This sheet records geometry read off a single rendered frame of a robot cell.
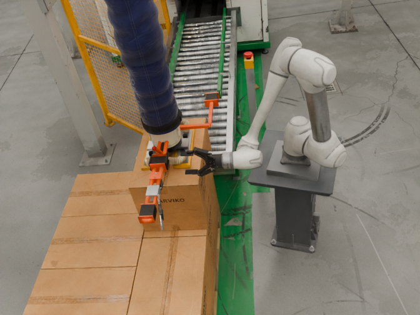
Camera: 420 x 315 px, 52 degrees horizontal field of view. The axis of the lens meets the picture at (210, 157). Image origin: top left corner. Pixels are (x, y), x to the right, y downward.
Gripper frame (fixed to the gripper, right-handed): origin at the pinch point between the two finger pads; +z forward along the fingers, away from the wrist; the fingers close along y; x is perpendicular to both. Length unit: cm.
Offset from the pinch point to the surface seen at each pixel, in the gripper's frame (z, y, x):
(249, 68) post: -34, 14, 112
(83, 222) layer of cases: 78, 52, 5
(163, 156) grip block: 11.9, -2.4, 3.8
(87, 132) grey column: 117, 73, 126
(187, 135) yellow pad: 3.8, 10.0, 35.3
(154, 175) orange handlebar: 15.0, -2.2, -9.9
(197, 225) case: 0.7, 48.4, -4.1
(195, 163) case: -2.7, 12.9, 12.9
